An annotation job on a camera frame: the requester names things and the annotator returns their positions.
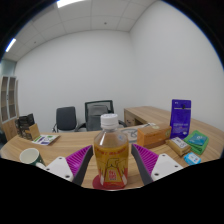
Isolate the small ceiling light panel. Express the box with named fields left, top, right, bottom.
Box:
left=4, top=37, right=17, bottom=53

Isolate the green flat packet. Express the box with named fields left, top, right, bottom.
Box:
left=183, top=129, right=210, bottom=156

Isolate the orange cardboard box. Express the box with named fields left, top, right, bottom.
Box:
left=136, top=123, right=173, bottom=150

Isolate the dark brown carton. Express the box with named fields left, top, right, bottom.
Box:
left=14, top=115, right=28, bottom=138

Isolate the white paper sheet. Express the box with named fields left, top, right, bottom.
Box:
left=120, top=123, right=158, bottom=143

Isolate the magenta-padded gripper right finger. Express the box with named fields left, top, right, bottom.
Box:
left=130, top=143, right=184, bottom=186

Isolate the yellow-labelled drink bottle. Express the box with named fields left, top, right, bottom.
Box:
left=93, top=113, right=130, bottom=190

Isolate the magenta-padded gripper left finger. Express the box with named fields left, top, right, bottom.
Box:
left=44, top=144, right=95, bottom=187

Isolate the dark padded chair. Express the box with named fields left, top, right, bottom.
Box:
left=52, top=106, right=78, bottom=133

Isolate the large ceiling light panel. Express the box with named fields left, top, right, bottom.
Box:
left=55, top=0, right=84, bottom=9

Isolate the green and white mug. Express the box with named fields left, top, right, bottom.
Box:
left=19, top=147, right=47, bottom=170

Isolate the purple stand-up pouch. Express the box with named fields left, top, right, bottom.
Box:
left=169, top=98, right=193, bottom=140

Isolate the white and green pamphlet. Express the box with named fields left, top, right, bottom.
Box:
left=31, top=133, right=61, bottom=147

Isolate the small blue packet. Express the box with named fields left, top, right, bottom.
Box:
left=183, top=152, right=202, bottom=166

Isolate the black mesh office chair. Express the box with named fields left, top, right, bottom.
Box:
left=75, top=99, right=128, bottom=132

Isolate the small tan box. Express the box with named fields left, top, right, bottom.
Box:
left=165, top=136, right=192, bottom=157

